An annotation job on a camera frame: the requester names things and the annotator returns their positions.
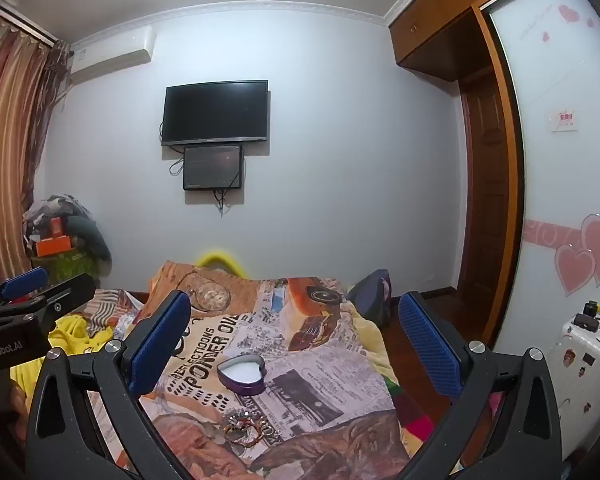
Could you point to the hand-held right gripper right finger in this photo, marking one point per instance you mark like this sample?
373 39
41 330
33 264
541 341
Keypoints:
430 345

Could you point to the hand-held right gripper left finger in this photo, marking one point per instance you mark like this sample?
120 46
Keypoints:
160 340

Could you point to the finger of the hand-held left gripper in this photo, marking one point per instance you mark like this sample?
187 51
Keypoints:
25 282
62 295

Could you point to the green box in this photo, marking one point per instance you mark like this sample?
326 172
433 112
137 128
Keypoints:
70 265

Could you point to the orange box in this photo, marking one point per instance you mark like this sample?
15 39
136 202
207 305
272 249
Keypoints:
52 247

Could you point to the yellow cloth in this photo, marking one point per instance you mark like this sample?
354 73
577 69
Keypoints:
75 340

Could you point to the striped bedding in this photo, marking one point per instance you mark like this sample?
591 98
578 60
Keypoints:
110 305

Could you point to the pale yellow blanket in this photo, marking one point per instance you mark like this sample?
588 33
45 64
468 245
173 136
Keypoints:
372 340

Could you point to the pile of grey clothes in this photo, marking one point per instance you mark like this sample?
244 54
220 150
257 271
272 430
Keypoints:
90 235

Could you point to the multicolour patch cloth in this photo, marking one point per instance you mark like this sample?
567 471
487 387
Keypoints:
410 410

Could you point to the dark backpack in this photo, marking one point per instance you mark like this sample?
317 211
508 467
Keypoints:
370 300

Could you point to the printed blanket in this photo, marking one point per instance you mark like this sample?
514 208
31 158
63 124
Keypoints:
305 320

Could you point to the striped brown curtain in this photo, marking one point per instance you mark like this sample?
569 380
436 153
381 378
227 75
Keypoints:
5 135

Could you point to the brown wooden door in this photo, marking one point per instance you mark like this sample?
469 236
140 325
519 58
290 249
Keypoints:
485 200

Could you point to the white stickered suitcase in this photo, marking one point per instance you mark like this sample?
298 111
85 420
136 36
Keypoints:
585 385

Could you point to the black round jar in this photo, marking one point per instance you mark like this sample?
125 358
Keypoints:
590 308

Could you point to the white heart-print sliding door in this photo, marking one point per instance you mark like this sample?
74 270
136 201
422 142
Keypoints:
565 185

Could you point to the white air conditioner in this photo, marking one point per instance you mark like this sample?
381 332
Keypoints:
112 55

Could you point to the white paper note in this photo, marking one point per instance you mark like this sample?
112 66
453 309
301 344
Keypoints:
564 120

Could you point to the wooden overhead cabinet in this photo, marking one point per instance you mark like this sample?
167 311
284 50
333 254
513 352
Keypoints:
430 25

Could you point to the small black wall monitor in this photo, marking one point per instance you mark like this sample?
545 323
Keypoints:
212 167

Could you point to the black wall television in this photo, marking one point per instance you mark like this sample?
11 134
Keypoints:
215 110

